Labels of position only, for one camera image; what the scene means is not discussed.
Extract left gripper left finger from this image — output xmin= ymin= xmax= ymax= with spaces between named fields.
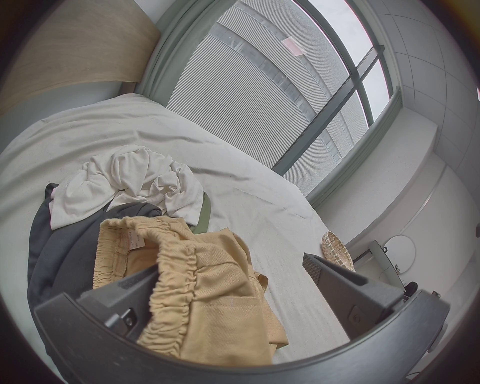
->
xmin=77 ymin=260 xmax=162 ymax=338

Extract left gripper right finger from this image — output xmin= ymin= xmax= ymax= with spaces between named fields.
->
xmin=303 ymin=252 xmax=406 ymax=340

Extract tan shorts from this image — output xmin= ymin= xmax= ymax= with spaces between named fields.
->
xmin=92 ymin=215 xmax=289 ymax=366

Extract round woven basket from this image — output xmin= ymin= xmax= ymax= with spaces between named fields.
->
xmin=320 ymin=231 xmax=356 ymax=273

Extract black garment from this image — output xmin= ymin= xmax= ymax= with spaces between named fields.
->
xmin=28 ymin=184 xmax=166 ymax=301

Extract white garment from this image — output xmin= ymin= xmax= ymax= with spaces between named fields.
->
xmin=50 ymin=144 xmax=205 ymax=231

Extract green garment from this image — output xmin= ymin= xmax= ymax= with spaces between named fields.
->
xmin=189 ymin=191 xmax=213 ymax=235

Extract bed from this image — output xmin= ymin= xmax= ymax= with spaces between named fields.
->
xmin=0 ymin=0 xmax=352 ymax=366

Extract white round table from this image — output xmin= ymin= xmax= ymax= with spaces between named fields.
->
xmin=382 ymin=234 xmax=417 ymax=277

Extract window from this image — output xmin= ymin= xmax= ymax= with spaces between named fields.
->
xmin=165 ymin=0 xmax=395 ymax=196

